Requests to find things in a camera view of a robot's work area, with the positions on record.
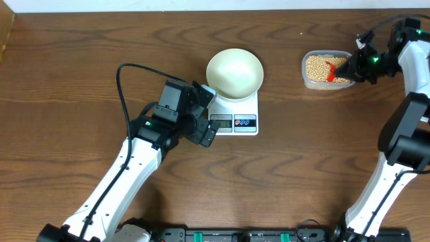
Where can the white round bowl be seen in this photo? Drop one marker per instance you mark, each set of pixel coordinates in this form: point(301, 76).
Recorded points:
point(235, 74)

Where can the clear plastic container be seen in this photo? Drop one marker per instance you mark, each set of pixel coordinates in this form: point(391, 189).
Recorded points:
point(324, 85)

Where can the yellow soybeans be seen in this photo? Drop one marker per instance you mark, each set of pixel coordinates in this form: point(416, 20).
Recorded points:
point(317, 70)

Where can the red plastic measuring scoop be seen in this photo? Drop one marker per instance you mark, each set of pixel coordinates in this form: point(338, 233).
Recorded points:
point(331, 77)

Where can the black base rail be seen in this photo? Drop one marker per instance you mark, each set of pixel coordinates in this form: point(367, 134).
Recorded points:
point(135, 230)

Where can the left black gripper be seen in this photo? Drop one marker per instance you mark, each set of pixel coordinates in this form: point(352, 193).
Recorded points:
point(201, 124)

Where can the white digital kitchen scale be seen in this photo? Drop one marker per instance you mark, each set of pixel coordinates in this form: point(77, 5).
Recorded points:
point(237, 117)

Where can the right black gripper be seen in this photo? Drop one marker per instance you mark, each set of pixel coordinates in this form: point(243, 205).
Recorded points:
point(355, 69)

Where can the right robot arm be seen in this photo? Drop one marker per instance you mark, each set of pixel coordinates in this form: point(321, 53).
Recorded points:
point(403, 146)

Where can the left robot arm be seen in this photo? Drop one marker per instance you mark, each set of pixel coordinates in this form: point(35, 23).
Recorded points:
point(97, 219)

